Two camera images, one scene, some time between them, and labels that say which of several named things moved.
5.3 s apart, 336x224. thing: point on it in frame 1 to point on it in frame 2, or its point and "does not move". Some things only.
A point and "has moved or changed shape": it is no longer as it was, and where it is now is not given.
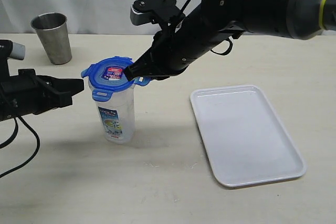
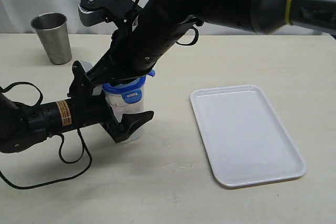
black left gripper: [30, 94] to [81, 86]
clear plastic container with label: [117, 116] has moved or changed shape
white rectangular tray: [245, 141] does not move
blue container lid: [107, 75] has moved or changed shape
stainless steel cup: [52, 29] does not move
